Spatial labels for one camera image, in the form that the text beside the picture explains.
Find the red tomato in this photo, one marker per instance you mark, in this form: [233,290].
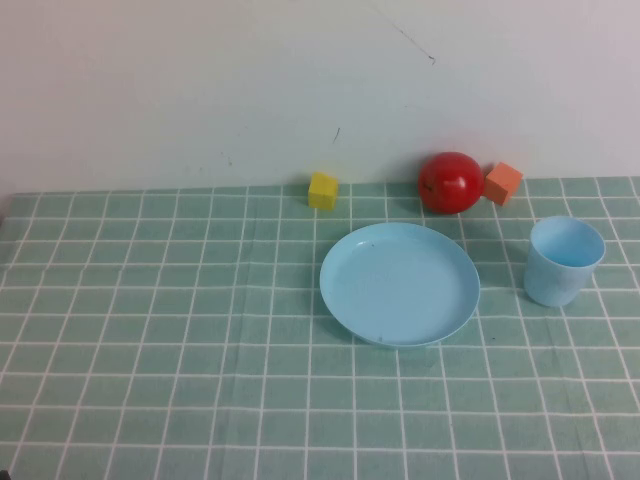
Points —
[450,184]

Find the light blue plastic cup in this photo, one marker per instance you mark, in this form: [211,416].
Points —
[552,280]

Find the light blue plastic plate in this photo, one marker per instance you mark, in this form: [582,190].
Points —
[400,287]

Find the yellow foam cube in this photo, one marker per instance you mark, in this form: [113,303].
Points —
[322,191]

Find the orange foam cube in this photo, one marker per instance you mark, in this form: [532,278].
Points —
[502,184]

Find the green checked tablecloth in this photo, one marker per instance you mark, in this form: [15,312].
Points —
[150,325]

